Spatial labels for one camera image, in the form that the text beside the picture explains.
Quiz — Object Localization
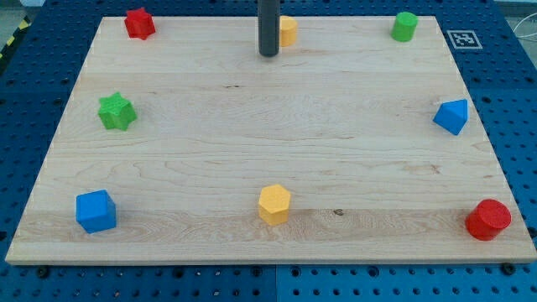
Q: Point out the blue cube block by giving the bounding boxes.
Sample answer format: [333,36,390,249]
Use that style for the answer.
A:
[76,190,117,233]

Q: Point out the yellow black hazard tape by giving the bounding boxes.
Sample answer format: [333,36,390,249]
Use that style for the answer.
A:
[1,15,32,60]

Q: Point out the light wooden board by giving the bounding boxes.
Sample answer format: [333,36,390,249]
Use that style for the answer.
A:
[6,16,536,265]

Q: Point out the green star block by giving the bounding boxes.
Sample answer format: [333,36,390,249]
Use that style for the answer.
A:
[98,92,138,131]

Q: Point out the green cylinder block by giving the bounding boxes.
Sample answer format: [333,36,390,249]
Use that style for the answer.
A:
[390,12,419,42]

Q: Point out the red star block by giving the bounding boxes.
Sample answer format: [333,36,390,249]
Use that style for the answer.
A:
[124,8,156,40]

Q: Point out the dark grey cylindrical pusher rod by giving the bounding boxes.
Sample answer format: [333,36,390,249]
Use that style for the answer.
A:
[258,0,280,57]

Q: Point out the red cylinder block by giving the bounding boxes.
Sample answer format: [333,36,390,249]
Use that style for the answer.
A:
[465,199,512,241]

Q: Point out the white fiducial marker tag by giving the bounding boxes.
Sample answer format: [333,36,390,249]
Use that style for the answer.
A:
[447,29,482,49]

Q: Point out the blue triangular prism block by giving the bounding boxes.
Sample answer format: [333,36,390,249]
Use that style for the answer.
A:
[433,99,469,135]

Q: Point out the white cable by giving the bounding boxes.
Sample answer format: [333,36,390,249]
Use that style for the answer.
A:
[510,12,537,44]

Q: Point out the yellow cylinder block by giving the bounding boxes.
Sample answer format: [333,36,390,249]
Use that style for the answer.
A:
[279,15,298,47]

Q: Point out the yellow hexagon block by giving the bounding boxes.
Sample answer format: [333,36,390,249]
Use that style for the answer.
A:
[258,184,291,226]

